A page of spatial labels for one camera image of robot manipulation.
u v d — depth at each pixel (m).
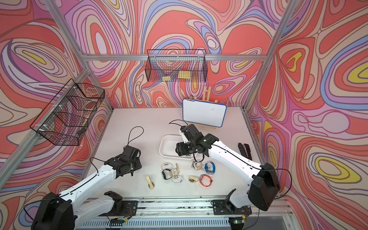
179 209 0.75
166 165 0.87
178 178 0.82
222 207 0.72
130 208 0.72
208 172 0.84
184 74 0.91
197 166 0.87
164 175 0.82
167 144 0.96
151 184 0.78
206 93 0.88
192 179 0.80
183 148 0.69
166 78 0.82
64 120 0.74
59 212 0.39
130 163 0.69
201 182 0.81
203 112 0.93
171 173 0.82
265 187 0.40
